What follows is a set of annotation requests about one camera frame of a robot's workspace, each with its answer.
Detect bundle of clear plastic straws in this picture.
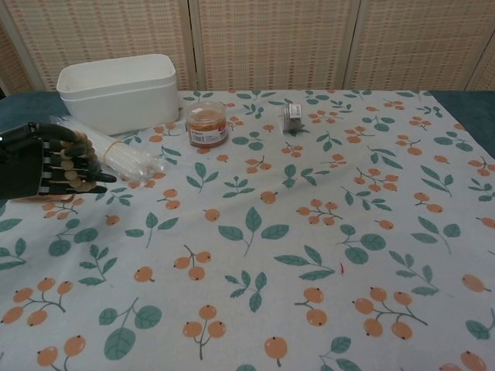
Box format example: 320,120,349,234
49,114,168,182

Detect wooden bead bracelet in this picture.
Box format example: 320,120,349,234
61,131,102,191

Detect woven folding screen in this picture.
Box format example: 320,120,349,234
0,0,495,94

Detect small clear box of clips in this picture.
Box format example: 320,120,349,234
281,100,306,135

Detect white plastic storage box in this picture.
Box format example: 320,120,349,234
56,54,179,136

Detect brown snack pouch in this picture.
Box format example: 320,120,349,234
36,192,77,203

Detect round clear jar orange contents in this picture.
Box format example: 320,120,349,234
186,100,230,148

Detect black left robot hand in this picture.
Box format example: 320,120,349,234
0,121,117,201

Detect floral leaf fruit tablecloth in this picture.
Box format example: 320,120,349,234
0,89,495,371

